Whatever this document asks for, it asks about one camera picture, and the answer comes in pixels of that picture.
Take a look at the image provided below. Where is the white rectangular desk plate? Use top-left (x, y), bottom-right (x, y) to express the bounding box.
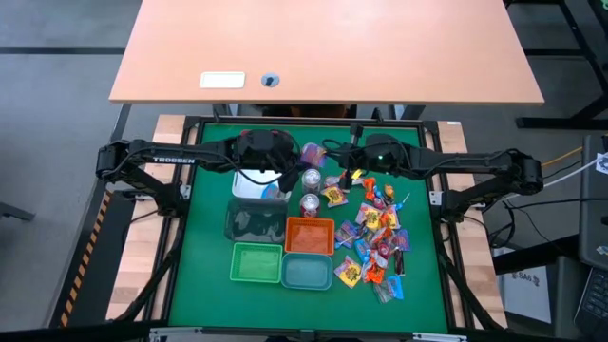
top-left (199, 70), bottom-right (247, 90)

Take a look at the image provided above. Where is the black desk leg frame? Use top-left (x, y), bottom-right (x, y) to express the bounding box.
top-left (503, 0), bottom-right (608, 130)

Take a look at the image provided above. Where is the red Coca-Cola can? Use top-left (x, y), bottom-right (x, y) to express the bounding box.
top-left (299, 193), bottom-right (321, 219)

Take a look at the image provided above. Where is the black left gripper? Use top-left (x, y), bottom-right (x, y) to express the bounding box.
top-left (236, 128), bottom-right (311, 194)

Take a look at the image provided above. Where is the white cable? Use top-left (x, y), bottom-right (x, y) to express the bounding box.
top-left (536, 156), bottom-right (602, 190)

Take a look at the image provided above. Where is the yellow cable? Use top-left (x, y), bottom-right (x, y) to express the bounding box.
top-left (540, 145), bottom-right (584, 168)

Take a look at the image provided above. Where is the clear grey candy packet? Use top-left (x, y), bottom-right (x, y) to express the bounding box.
top-left (372, 282), bottom-right (393, 305)

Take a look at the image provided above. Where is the white cardboard box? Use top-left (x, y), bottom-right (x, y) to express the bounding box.
top-left (502, 265), bottom-right (555, 325)

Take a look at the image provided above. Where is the black aluminium table frame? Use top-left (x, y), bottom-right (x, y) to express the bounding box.
top-left (142, 113), bottom-right (505, 342)

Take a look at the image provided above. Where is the silver bracket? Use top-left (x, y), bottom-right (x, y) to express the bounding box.
top-left (149, 326), bottom-right (204, 342)
top-left (411, 332), bottom-right (469, 342)

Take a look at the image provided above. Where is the light brown desk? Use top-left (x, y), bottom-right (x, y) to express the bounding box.
top-left (108, 0), bottom-right (546, 106)

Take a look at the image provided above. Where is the purple candy packet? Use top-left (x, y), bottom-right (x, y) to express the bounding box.
top-left (300, 142), bottom-right (329, 169)
top-left (391, 228), bottom-right (412, 253)
top-left (334, 219), bottom-right (361, 249)

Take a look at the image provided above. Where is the teal plastic bin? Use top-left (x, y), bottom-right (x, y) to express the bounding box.
top-left (280, 252), bottom-right (334, 292)

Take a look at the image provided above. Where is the silver soda can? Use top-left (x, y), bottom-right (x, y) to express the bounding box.
top-left (301, 168), bottom-right (323, 195)

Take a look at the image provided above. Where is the orange plastic basket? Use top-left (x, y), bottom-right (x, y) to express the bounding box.
top-left (284, 217), bottom-right (336, 257)

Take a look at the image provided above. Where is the grey computer case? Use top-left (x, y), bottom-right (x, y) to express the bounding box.
top-left (578, 134), bottom-right (608, 272)

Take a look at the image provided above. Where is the green plastic basket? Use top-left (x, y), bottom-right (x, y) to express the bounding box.
top-left (229, 241), bottom-right (284, 285)

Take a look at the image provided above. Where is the black yellow floor strip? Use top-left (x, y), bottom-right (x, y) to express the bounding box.
top-left (59, 193), bottom-right (111, 329)

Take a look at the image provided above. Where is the large yellow candy packet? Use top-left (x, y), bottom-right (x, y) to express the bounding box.
top-left (333, 255), bottom-right (365, 290)

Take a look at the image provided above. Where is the white plastic bin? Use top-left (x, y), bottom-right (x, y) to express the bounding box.
top-left (231, 168), bottom-right (292, 203)

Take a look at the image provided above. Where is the black chair leg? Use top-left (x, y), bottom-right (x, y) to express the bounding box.
top-left (0, 200), bottom-right (37, 223)

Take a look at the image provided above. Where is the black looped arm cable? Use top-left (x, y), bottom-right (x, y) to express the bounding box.
top-left (321, 137), bottom-right (353, 158)

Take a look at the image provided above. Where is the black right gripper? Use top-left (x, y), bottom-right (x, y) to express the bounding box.
top-left (339, 123), bottom-right (413, 192)

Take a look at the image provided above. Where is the dark grey plastic bin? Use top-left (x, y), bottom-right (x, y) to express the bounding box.
top-left (223, 199), bottom-right (289, 245)

